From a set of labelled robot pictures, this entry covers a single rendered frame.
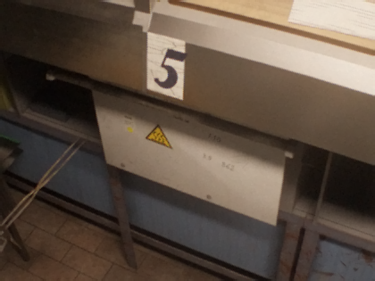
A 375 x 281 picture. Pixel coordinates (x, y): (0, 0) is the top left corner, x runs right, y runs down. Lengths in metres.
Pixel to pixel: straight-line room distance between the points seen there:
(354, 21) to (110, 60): 0.54
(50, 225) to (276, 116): 2.01
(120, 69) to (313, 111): 0.44
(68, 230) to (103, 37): 1.80
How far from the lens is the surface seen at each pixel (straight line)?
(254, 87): 1.08
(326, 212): 1.82
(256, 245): 2.14
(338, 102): 1.04
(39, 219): 2.97
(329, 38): 1.01
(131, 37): 1.17
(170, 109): 1.33
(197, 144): 1.55
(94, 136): 2.07
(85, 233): 2.85
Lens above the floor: 2.28
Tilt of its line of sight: 46 degrees down
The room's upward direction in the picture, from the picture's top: 4 degrees counter-clockwise
